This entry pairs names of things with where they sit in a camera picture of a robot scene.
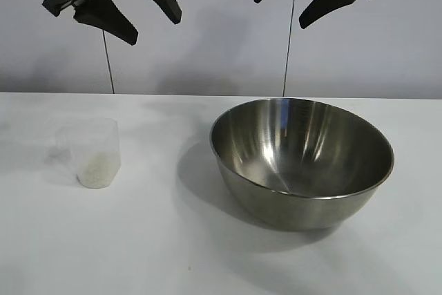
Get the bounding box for clear plastic measuring cup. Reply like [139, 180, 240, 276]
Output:
[55, 117, 122, 190]

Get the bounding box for white rice grains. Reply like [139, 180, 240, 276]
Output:
[76, 155, 119, 189]

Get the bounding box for stainless steel mixing bowl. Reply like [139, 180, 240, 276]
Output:
[209, 97, 396, 231]

